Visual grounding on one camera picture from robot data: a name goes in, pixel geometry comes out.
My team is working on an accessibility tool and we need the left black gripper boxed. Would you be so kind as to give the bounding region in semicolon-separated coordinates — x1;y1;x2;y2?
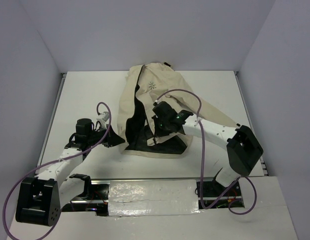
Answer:
87;124;125;148

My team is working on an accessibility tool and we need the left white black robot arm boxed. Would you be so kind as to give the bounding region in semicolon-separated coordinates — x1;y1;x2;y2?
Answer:
15;118;125;227

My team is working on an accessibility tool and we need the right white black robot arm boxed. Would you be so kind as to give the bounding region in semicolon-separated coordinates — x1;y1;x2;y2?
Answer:
152;101;264;196

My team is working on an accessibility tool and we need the white foam front board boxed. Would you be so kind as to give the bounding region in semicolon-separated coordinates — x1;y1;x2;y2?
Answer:
8;176;297;240

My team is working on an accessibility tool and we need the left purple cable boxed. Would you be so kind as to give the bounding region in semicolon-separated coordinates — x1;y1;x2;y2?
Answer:
2;101;111;240

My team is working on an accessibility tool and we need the purple cable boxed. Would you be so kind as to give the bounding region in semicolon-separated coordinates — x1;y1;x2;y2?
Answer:
2;101;111;240
153;89;257;215

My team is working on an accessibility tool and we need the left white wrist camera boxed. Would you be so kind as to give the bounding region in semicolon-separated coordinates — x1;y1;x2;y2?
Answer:
96;111;110;129

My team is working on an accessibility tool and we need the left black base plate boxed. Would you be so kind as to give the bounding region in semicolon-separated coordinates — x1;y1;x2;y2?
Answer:
61;181;110;217

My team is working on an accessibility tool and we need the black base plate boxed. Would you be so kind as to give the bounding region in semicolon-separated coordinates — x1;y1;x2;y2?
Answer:
61;181;110;217
202;180;244;209

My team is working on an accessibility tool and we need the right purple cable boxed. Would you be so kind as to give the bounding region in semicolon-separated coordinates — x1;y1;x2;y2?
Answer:
153;89;257;215

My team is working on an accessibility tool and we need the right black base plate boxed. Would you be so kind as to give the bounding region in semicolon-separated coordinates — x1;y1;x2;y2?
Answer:
202;180;244;209

